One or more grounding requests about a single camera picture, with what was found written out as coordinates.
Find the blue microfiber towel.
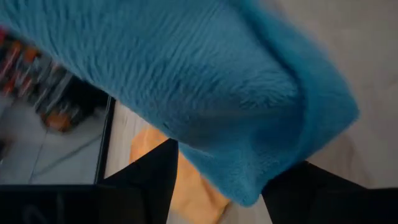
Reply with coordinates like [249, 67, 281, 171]
[0, 0, 361, 207]

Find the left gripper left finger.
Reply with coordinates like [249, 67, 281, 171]
[102, 138, 180, 224]

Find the shelf with red bins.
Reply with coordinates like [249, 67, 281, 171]
[0, 26, 109, 133]

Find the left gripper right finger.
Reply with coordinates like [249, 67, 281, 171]
[262, 161, 370, 224]

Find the orange microfiber towel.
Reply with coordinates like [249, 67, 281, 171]
[129, 126, 231, 224]

